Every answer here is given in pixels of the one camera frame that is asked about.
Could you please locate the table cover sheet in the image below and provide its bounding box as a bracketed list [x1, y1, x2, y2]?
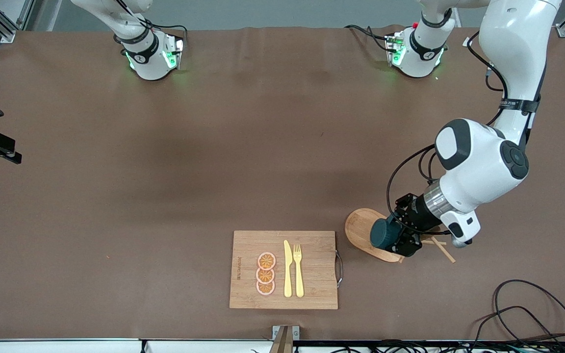
[0, 25, 565, 341]

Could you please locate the yellow plastic knife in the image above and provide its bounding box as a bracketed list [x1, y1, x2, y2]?
[283, 240, 293, 298]

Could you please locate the metal mount bracket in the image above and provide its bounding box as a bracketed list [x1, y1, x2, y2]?
[272, 325, 300, 353]

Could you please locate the black right arm base cable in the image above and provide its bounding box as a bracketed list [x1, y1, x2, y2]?
[116, 0, 188, 47]

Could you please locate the yellow plastic fork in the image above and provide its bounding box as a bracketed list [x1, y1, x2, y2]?
[293, 244, 305, 298]

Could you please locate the teal cup with yellow inside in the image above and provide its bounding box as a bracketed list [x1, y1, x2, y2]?
[370, 218, 403, 250]

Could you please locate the small looped black cable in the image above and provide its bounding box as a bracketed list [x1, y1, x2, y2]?
[471, 306, 558, 351]

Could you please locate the large looped black cable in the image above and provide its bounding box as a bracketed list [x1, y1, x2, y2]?
[492, 279, 565, 351]

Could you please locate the black arm base cable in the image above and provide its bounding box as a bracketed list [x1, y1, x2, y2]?
[345, 24, 392, 52]
[116, 0, 188, 47]

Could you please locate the bamboo cutting board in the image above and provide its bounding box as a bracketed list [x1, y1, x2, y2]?
[229, 230, 344, 310]

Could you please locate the black left arm base cable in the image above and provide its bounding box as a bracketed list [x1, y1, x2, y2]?
[345, 24, 392, 52]

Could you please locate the wooden mug tree stand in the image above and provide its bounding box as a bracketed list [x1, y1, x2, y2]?
[345, 208, 457, 264]

